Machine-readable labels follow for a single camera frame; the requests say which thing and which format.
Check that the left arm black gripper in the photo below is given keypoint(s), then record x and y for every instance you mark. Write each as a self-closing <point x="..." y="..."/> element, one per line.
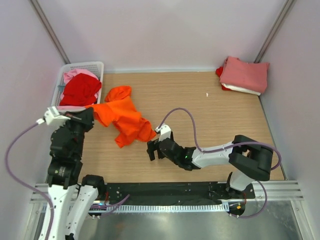
<point x="85" y="117"/>

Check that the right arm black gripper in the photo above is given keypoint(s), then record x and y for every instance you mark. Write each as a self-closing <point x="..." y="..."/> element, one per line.
<point x="153" y="145"/>

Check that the orange t-shirt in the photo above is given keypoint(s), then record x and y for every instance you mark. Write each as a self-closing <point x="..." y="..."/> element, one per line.
<point x="118" y="109"/>

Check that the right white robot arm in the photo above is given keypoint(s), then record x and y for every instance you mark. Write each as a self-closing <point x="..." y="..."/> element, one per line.
<point x="253" y="162"/>

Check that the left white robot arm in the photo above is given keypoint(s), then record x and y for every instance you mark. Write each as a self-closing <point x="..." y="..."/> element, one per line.
<point x="63" y="220"/>

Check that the red t-shirt in basket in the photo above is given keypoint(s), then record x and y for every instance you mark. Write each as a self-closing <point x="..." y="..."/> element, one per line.
<point x="81" y="91"/>

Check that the grey plastic laundry basket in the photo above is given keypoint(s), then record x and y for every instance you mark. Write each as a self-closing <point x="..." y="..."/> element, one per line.
<point x="96" y="67"/>

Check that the pink t-shirt in basket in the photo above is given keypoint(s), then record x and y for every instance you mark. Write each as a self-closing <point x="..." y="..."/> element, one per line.
<point x="72" y="73"/>

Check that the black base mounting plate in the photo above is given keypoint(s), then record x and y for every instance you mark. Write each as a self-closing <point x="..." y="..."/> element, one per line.
<point x="175" y="193"/>

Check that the folded red t-shirt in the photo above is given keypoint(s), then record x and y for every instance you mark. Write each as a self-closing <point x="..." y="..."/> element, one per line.
<point x="219" y="71"/>

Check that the folded pink t-shirt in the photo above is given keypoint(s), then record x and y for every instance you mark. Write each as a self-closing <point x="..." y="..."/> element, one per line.
<point x="251" y="76"/>

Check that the right arm white wrist camera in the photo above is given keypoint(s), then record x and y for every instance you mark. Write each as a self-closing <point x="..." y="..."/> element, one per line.
<point x="164" y="132"/>

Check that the arm white wrist camera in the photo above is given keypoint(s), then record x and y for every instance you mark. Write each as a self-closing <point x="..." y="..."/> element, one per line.
<point x="52" y="117"/>
<point x="164" y="132"/>

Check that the left arm white wrist camera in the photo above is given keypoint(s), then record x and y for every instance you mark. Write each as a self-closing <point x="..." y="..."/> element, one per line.
<point x="52" y="117"/>

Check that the white cable duct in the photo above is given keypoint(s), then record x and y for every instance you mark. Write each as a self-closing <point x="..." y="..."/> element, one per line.
<point x="224" y="207"/>

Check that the aluminium frame rail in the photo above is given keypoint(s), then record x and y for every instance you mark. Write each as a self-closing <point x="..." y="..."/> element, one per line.
<point x="275" y="190"/>

